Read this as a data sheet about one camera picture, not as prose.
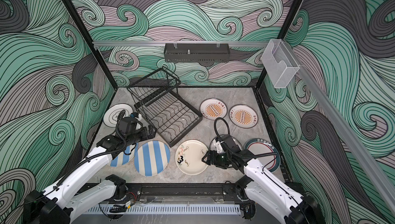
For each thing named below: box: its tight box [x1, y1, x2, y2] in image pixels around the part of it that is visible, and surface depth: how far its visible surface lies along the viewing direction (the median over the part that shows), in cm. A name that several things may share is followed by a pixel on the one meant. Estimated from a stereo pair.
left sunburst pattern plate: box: [199, 97, 228, 121], surface depth 109 cm
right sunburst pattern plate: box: [228, 103, 259, 129], surface depth 105 cm
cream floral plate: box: [174, 139, 208, 176], surface depth 87 cm
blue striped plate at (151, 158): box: [133, 140, 171, 177], surface depth 86 cm
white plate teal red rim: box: [243, 138, 281, 173], surface depth 89 cm
